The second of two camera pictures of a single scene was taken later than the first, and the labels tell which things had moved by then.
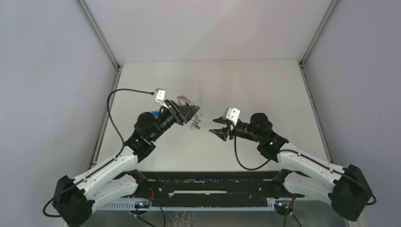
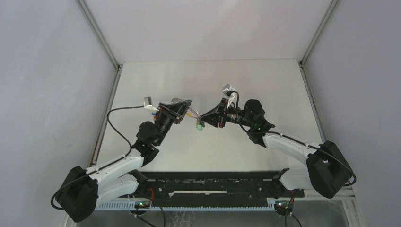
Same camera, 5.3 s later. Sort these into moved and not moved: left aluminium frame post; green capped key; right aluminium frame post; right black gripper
Moved: green capped key; right black gripper
Not moved: left aluminium frame post; right aluminium frame post
